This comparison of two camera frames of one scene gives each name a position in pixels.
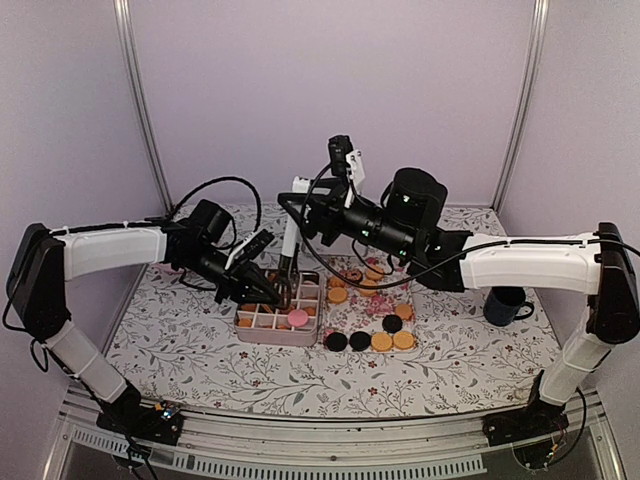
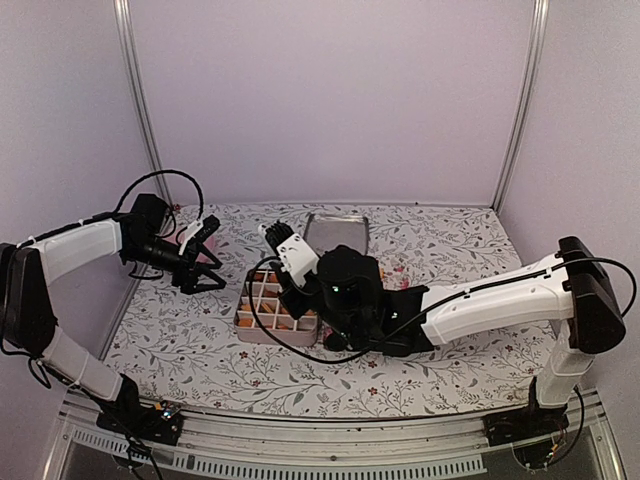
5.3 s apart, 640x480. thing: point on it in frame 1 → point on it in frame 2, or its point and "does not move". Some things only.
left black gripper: x=238 y=278 → x=188 y=280
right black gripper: x=318 y=206 → x=294 y=308
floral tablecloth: x=180 y=345 does not move
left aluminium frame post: x=123 y=11 does not move
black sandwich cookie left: x=336 y=341 does not move
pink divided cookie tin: x=297 y=325 does not move
